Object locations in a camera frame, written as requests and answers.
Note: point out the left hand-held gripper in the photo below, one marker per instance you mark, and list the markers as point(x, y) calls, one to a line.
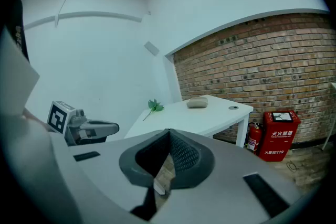
point(59, 118)

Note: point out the red fire extinguisher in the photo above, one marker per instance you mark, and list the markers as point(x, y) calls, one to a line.
point(254, 139)

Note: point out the white table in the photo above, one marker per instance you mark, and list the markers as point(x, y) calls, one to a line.
point(210, 119)

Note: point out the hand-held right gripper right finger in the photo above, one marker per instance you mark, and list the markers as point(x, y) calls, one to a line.
point(223, 191)

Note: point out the white wall plate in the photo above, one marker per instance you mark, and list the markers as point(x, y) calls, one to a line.
point(151, 48)

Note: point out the person's left forearm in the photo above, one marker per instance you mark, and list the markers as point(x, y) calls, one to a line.
point(32, 118)

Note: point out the round grey table grommet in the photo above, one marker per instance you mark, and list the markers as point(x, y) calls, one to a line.
point(233, 107)

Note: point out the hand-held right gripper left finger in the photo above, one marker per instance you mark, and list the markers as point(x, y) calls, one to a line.
point(105, 173)

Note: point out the red fire extinguisher box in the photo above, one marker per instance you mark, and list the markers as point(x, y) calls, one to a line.
point(278, 139)

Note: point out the green artificial leaf sprig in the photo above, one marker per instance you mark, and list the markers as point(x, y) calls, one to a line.
point(155, 107)

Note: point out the white wall conduit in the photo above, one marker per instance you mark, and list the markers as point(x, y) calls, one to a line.
point(92, 15)

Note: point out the person's black shirt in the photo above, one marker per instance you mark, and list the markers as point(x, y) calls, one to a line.
point(18, 34)

